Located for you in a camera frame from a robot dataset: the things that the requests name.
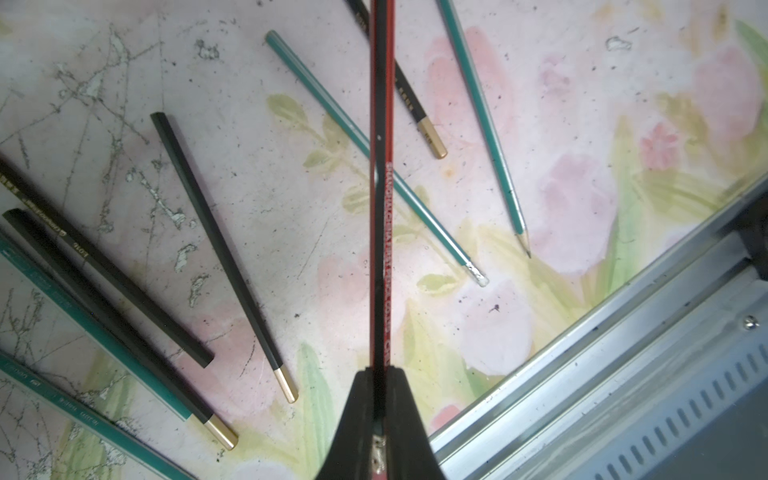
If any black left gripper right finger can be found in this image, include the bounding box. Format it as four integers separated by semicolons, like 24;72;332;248
385;366;445;480

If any white slotted cable duct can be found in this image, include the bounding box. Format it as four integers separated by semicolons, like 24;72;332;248
569;333;767;479

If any red black pencil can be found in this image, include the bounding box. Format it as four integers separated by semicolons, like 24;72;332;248
369;1;395;372

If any black pencil cluster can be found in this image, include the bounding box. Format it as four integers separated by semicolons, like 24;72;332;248
1;156;214;367
150;112;299;404

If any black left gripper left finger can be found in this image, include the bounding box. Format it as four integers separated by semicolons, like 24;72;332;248
316;369;374;480

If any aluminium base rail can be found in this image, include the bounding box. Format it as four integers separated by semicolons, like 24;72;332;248
431;180;767;479

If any black pencil left cluster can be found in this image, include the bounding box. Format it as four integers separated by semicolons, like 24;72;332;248
1;156;214;367

